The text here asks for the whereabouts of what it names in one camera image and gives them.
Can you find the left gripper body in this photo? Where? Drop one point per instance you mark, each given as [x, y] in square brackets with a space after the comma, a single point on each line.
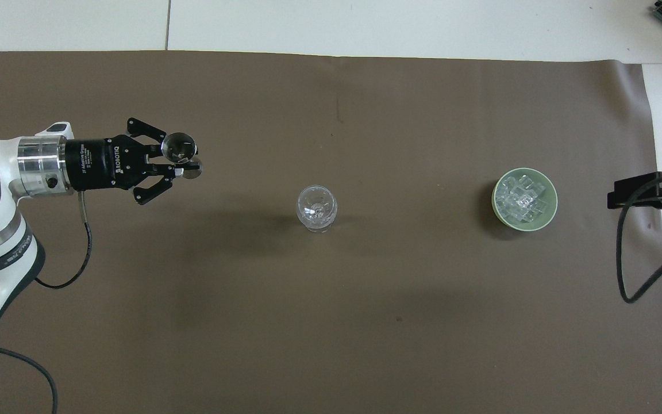
[101, 164]

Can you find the clear wine glass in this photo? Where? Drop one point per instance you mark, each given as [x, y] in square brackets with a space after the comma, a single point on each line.
[316, 208]

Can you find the clear ice cubes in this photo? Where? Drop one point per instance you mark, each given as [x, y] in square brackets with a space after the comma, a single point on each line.
[519, 201]

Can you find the green bowl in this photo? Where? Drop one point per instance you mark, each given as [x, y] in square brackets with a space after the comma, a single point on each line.
[549, 215]

